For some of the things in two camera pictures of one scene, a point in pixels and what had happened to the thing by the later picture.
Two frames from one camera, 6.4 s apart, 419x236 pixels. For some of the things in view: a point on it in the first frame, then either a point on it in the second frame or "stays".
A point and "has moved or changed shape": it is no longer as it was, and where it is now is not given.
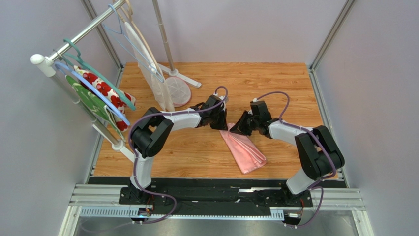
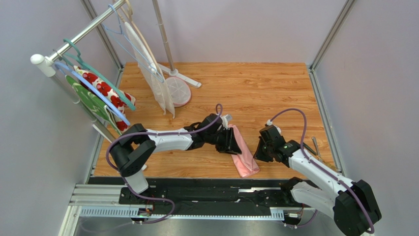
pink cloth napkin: x=245 y=153 has moved or changed shape
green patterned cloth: x=102 y=111 stays
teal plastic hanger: x=88 y=67 stays
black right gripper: x=248 y=122 to x=264 y=148
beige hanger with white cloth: x=146 y=60 stays
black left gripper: x=223 y=126 to x=229 y=146
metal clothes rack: x=45 y=65 stays
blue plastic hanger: x=105 y=101 stays
